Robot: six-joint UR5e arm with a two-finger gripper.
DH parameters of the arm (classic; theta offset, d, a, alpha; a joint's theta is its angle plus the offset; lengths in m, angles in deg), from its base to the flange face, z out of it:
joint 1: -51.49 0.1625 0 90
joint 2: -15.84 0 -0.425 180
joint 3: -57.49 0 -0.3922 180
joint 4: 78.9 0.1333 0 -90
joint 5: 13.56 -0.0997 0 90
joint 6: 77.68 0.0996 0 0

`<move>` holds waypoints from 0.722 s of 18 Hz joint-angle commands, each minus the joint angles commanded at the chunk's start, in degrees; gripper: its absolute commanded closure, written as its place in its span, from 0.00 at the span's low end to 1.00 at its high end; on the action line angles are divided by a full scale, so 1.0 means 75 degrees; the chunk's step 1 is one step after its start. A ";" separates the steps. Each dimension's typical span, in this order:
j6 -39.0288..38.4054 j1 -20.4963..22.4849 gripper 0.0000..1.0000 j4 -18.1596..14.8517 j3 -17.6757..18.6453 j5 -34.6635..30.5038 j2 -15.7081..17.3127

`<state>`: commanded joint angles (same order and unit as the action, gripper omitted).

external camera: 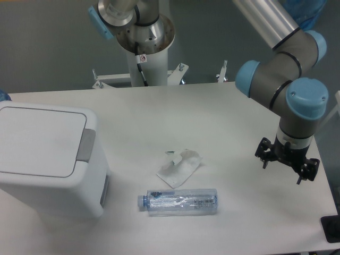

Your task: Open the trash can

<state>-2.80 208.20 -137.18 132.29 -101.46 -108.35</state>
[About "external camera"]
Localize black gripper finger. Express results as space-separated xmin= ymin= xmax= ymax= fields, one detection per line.
xmin=255 ymin=138 xmax=275 ymax=169
xmin=295 ymin=158 xmax=320 ymax=184

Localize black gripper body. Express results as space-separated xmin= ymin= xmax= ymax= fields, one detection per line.
xmin=271 ymin=134 xmax=311 ymax=167

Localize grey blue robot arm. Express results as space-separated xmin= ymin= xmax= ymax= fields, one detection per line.
xmin=235 ymin=1 xmax=329 ymax=181

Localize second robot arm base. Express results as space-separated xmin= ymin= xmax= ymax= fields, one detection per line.
xmin=88 ymin=1 xmax=175 ymax=55

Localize white trash can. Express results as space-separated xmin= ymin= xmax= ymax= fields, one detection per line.
xmin=1 ymin=101 xmax=111 ymax=218

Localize black device at edge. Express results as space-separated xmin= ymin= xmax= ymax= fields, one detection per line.
xmin=320 ymin=215 xmax=339 ymax=243

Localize crumpled white wrapper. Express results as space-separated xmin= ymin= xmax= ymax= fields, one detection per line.
xmin=156 ymin=149 xmax=202 ymax=189

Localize clear plastic bottle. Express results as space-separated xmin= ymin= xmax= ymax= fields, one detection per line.
xmin=137 ymin=189 xmax=218 ymax=217

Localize blue plastic bag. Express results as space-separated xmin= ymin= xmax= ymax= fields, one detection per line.
xmin=279 ymin=0 xmax=327 ymax=31

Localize blue object at left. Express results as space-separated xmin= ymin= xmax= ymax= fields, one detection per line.
xmin=0 ymin=89 xmax=12 ymax=102

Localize white frame at right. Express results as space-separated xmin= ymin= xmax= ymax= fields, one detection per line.
xmin=320 ymin=90 xmax=340 ymax=129

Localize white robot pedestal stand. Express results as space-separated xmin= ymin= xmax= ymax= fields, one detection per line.
xmin=91 ymin=50 xmax=229 ymax=90

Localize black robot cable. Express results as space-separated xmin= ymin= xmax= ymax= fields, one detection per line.
xmin=134 ymin=42 xmax=149 ymax=87

